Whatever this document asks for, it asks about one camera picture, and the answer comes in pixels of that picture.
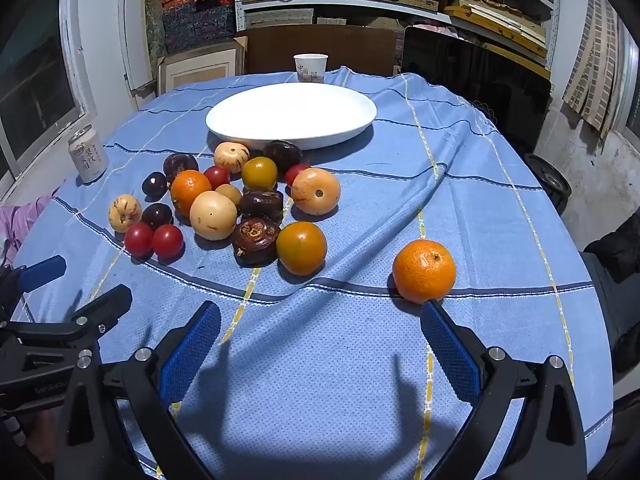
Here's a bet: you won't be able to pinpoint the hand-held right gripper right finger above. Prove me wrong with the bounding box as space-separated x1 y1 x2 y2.
420 299 587 480

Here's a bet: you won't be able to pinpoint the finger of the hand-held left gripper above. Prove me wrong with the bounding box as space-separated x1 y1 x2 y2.
0 284 134 356
0 255 67 321

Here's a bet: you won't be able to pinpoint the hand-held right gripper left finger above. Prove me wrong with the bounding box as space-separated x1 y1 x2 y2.
54 300 222 480

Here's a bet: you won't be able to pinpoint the red cherry tomato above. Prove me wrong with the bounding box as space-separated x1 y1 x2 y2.
152 224 185 259
124 223 154 257
203 165 231 191
284 163 311 187

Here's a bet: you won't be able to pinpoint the orange mandarin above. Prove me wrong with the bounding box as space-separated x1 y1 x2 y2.
392 239 457 305
170 169 213 217

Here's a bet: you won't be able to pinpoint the small striped pepino melon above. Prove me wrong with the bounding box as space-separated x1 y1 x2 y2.
108 194 143 234

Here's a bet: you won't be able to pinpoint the dark brown mangosteen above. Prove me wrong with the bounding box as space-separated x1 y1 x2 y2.
231 217 282 267

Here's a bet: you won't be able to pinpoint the large pale yellow melon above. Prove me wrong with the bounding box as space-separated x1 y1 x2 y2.
189 190 238 241

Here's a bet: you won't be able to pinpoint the orange yellow tomato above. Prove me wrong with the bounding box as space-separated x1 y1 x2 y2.
276 220 328 277

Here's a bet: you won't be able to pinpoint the dark purple passion fruit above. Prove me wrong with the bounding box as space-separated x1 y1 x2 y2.
163 152 200 183

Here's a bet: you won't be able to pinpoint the dark brown water chestnut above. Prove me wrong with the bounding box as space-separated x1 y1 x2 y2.
262 139 304 173
239 189 285 223

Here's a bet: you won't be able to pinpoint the small tan longan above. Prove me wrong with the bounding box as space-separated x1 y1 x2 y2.
215 183 244 207

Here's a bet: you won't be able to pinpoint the yellow green tomato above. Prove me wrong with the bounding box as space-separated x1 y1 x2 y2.
241 156 279 192

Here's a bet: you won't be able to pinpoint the purple striped pepino melon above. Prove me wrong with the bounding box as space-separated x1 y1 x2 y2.
213 141 251 175

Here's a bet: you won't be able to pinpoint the tan pepino melon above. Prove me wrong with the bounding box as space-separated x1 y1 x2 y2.
290 166 342 217

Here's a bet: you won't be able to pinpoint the white oval plate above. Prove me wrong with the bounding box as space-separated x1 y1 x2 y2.
205 83 378 151

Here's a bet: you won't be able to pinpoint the pink cloth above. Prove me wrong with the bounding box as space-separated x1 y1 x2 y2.
0 192 56 261

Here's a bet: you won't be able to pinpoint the blue checked tablecloth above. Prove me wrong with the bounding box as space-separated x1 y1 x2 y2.
10 69 613 480

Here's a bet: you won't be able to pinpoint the white beverage can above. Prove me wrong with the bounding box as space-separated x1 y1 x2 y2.
67 124 110 184

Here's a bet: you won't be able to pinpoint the person's dark clothing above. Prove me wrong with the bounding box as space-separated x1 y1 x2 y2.
580 215 640 376

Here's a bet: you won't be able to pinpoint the black wheel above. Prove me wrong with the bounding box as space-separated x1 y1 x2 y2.
522 152 572 216

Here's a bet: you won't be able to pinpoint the framed picture in cardboard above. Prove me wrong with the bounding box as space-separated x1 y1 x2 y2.
157 35 248 97

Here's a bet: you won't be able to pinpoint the stack of blue patterned boxes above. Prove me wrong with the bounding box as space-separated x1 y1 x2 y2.
160 0 236 56

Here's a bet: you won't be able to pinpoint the white paper cup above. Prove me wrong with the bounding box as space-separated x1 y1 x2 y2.
293 53 329 84

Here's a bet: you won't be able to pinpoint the brick pattern sheets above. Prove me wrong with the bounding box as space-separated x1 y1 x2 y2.
562 0 626 141

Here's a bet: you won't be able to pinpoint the white metal storage shelf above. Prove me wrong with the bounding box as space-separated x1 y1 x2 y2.
234 0 561 71

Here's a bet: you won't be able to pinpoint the window with white frame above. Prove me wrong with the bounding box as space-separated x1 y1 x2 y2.
0 35 83 176

